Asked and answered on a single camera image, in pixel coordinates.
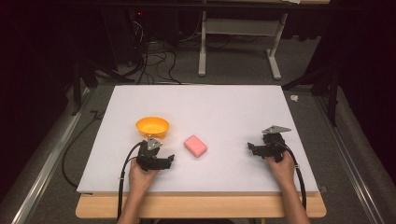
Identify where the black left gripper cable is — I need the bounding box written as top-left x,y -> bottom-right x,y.
117,141 -> 145,222

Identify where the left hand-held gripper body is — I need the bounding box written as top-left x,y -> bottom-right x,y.
135,136 -> 169,173

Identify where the tangle of black floor cables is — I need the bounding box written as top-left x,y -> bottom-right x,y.
124,12 -> 204,86

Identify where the white metal table frame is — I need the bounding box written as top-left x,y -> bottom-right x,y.
197,10 -> 290,81

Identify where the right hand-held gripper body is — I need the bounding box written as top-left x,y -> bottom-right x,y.
255,124 -> 292,163

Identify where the black cable on carpet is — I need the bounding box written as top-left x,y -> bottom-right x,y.
61,109 -> 106,189

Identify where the person's right hand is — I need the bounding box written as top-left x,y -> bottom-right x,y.
265,151 -> 296,189

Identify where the aluminium floor rail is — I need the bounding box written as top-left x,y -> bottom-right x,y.
313,95 -> 388,224
10,89 -> 92,224

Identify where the person's left hand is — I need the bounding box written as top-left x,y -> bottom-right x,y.
128,159 -> 160,196

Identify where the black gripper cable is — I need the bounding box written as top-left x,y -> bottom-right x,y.
278,141 -> 308,211
117,141 -> 145,222

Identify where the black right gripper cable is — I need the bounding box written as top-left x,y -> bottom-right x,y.
278,141 -> 308,211

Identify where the wooden table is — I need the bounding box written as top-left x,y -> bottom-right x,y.
75,191 -> 328,219

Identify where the white foam board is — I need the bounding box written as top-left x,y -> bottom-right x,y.
76,84 -> 319,195

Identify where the orange plastic bowl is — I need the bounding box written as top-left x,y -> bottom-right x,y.
135,116 -> 171,140

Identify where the black metal stand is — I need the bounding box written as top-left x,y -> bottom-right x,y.
70,59 -> 136,117
281,66 -> 341,127

